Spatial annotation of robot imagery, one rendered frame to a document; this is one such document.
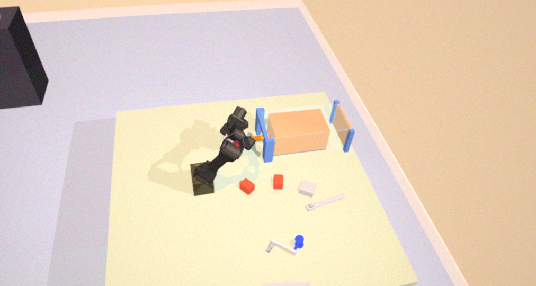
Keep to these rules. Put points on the pale pink cube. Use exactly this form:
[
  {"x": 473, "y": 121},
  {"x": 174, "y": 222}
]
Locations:
[{"x": 307, "y": 188}]

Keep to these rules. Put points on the crank handle with blue knob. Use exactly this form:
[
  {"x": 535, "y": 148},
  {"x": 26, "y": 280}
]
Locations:
[{"x": 298, "y": 244}]

